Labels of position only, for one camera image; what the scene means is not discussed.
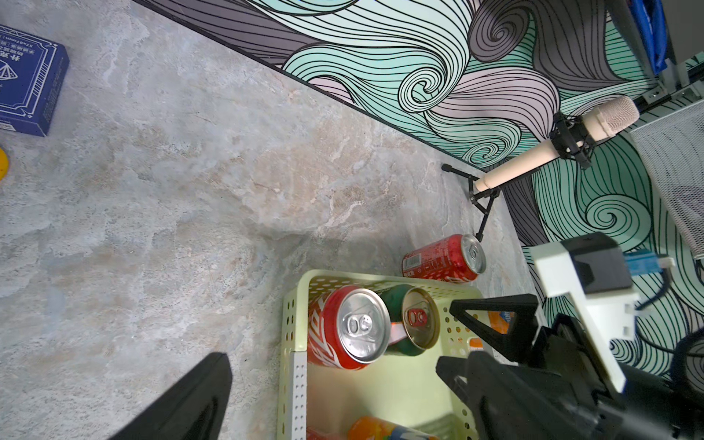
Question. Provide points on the green gold-top can back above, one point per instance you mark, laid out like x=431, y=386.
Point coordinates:
x=415, y=320

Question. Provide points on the orange soda can front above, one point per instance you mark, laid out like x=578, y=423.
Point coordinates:
x=373, y=428

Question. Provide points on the red cola can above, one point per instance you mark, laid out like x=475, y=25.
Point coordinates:
x=313, y=434
x=456, y=259
x=348, y=329

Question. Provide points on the orange soda can back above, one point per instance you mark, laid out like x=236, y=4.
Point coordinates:
x=500, y=322

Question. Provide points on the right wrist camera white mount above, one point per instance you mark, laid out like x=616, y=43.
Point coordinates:
x=597, y=277

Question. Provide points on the orange soda can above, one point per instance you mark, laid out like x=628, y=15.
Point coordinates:
x=373, y=428
x=500, y=322

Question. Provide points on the large clear wall bin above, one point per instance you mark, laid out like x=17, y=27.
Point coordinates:
x=671, y=149

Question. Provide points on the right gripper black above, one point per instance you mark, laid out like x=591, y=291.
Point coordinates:
x=648, y=407

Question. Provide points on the yellow round sticker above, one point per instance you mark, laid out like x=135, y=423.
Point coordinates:
x=4, y=164

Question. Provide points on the light green plastic basket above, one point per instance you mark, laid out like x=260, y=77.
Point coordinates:
x=398, y=389

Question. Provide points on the black microphone tripod stand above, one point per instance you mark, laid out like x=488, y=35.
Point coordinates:
x=571, y=139

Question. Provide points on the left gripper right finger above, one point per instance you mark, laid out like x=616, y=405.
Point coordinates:
x=506, y=407

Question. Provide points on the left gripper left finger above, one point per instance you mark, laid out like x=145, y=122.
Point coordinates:
x=193, y=408

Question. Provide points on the blue snack bag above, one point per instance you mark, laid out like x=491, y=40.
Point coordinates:
x=650, y=20

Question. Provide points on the beige microphone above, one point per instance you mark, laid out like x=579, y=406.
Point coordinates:
x=617, y=114

